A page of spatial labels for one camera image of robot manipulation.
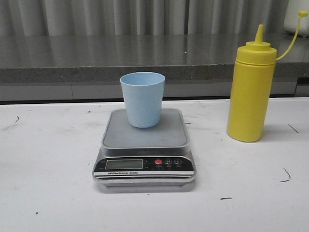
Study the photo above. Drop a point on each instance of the light blue plastic cup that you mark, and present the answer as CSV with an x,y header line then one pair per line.
x,y
143,94

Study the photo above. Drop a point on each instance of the yellow squeeze bottle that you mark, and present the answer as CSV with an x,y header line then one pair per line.
x,y
251,85

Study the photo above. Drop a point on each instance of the silver electronic kitchen scale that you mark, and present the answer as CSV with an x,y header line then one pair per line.
x,y
156,159

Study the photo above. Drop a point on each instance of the grey stone counter ledge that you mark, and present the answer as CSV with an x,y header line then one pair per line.
x,y
89,68

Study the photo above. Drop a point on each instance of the white container in background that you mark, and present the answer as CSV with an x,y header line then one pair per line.
x,y
291,17

